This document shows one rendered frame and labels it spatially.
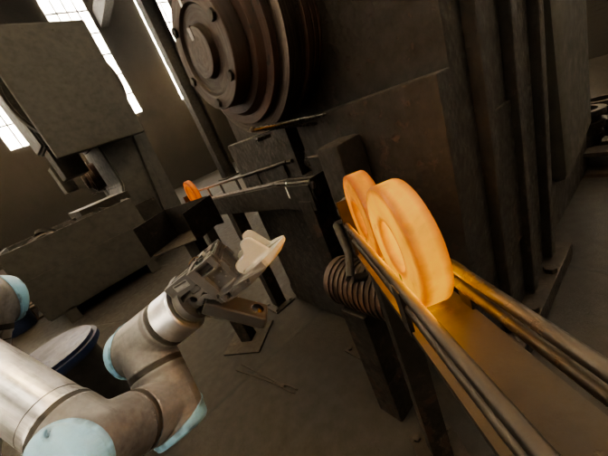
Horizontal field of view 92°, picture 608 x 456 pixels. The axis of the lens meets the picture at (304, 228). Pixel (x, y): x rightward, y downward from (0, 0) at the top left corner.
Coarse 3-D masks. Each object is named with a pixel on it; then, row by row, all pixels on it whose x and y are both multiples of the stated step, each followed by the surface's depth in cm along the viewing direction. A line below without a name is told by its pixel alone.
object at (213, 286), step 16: (208, 256) 47; (224, 256) 50; (192, 272) 46; (208, 272) 46; (224, 272) 48; (240, 272) 50; (176, 288) 49; (192, 288) 50; (208, 288) 47; (224, 288) 48; (176, 304) 49; (192, 304) 51; (192, 320) 50
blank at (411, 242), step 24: (384, 192) 31; (408, 192) 30; (384, 216) 33; (408, 216) 28; (384, 240) 38; (408, 240) 28; (432, 240) 27; (408, 264) 31; (432, 264) 28; (408, 288) 34; (432, 288) 29
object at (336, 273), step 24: (336, 264) 74; (360, 264) 69; (336, 288) 71; (360, 288) 65; (360, 312) 74; (360, 336) 76; (384, 336) 77; (384, 360) 77; (384, 384) 81; (384, 408) 89; (408, 408) 87
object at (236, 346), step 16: (176, 208) 132; (192, 208) 113; (208, 208) 122; (144, 224) 122; (160, 224) 130; (176, 224) 136; (192, 224) 111; (208, 224) 120; (144, 240) 120; (160, 240) 128; (176, 240) 129; (192, 240) 114; (192, 256) 125; (272, 320) 151; (240, 336) 142; (256, 336) 144; (224, 352) 142; (240, 352) 138; (256, 352) 134
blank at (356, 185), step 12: (348, 180) 46; (360, 180) 45; (372, 180) 44; (348, 192) 50; (360, 192) 43; (348, 204) 56; (360, 204) 44; (360, 216) 53; (360, 228) 53; (372, 240) 46
